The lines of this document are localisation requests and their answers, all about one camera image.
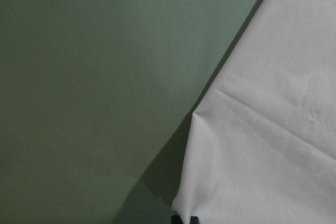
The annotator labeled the pink Snoopy t-shirt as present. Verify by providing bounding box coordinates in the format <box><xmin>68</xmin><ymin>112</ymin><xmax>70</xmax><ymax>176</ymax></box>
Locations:
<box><xmin>172</xmin><ymin>0</ymin><xmax>335</xmax><ymax>223</ymax></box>

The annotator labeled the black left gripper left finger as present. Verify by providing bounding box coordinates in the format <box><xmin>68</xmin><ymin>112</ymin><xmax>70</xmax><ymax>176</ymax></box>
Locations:
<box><xmin>171</xmin><ymin>215</ymin><xmax>183</xmax><ymax>224</ymax></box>

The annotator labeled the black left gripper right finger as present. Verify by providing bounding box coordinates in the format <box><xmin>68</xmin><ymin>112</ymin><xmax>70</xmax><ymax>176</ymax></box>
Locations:
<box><xmin>190</xmin><ymin>216</ymin><xmax>200</xmax><ymax>224</ymax></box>

